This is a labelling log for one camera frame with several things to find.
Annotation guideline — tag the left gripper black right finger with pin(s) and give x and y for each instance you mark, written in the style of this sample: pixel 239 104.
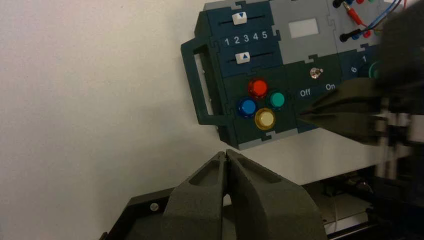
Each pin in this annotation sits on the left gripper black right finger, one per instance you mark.
pixel 268 208

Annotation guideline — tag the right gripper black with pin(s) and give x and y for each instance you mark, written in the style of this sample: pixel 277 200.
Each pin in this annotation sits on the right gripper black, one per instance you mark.
pixel 397 139

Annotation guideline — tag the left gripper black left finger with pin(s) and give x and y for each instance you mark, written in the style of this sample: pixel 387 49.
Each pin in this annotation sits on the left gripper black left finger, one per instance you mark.
pixel 195 205

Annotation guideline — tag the green push button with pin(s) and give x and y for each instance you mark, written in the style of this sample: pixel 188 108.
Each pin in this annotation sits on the green push button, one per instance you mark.
pixel 276 99

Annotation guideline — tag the yellow push button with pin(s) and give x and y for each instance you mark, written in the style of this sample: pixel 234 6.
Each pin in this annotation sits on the yellow push button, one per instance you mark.
pixel 265 119

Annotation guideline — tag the red push button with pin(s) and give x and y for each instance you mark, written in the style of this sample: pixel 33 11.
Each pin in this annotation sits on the red push button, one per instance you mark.
pixel 258 87

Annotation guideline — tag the blue push button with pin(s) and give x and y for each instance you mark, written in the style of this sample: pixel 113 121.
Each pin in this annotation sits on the blue push button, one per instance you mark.
pixel 246 107

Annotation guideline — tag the silver screw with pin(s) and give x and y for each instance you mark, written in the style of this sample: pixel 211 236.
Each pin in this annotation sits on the silver screw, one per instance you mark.
pixel 154 207

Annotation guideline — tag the green rotary knob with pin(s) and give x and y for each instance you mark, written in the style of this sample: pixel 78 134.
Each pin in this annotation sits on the green rotary knob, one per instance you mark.
pixel 372 71

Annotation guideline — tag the blue grey task board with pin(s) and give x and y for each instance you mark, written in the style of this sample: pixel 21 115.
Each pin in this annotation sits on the blue grey task board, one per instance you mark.
pixel 308 49

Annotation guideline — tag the white display window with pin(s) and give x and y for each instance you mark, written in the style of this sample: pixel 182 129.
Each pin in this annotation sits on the white display window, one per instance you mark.
pixel 303 28

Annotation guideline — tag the white slider knob up arrow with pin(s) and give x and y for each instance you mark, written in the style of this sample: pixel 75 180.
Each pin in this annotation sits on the white slider knob up arrow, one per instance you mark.
pixel 242 57

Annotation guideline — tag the white slider knob down arrow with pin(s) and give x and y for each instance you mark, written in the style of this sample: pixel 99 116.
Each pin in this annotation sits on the white slider knob down arrow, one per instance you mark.
pixel 239 18

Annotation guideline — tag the black metal base frame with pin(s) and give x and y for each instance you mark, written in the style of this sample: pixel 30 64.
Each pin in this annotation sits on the black metal base frame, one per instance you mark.
pixel 142 212

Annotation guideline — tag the silver toggle switch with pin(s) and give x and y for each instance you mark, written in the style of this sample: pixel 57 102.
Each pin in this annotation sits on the silver toggle switch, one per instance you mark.
pixel 315 73

